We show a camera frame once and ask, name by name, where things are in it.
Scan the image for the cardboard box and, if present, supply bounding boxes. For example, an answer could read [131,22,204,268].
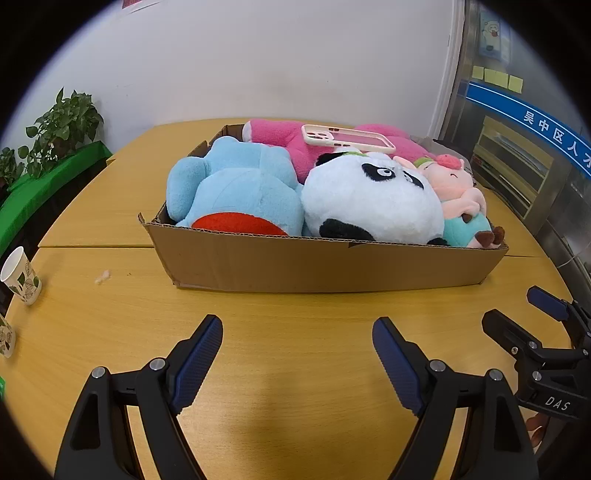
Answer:
[139,123,509,294]

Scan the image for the blue banner strip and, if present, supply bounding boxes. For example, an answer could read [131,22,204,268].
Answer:
[466,80,591,178]

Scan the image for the cream and pink phone case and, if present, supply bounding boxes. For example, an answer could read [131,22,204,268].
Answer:
[301,124,397,154]

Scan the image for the green potted plant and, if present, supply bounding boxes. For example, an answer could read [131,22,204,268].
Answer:
[0,88,105,185]

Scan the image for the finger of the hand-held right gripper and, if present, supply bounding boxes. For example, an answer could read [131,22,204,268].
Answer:
[482,309,543,365]
[527,285,591,349]

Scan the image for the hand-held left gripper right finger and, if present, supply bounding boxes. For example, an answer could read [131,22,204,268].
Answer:
[372,316,541,480]

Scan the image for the light blue plush toy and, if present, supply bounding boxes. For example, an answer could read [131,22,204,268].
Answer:
[166,136,305,237]

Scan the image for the panda plush toy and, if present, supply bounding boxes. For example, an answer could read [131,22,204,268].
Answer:
[301,151,448,245]

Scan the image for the pink plush toy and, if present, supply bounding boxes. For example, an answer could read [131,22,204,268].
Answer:
[242,119,437,183]

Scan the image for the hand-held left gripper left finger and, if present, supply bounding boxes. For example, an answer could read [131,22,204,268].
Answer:
[55,315,224,480]

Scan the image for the yellow shelf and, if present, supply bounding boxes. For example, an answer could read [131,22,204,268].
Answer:
[473,115,555,220]

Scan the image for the grey printed cloth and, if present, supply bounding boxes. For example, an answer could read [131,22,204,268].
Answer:
[406,134,474,167]

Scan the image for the leaf print paper cup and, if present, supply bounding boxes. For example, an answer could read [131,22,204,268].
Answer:
[0,246,42,306]
[0,314,17,358]

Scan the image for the cartoon sheep poster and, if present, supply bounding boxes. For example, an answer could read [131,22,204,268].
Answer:
[478,9,511,61]

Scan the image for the pink and teal pig plush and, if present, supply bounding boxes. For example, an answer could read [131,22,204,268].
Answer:
[392,153,506,250]

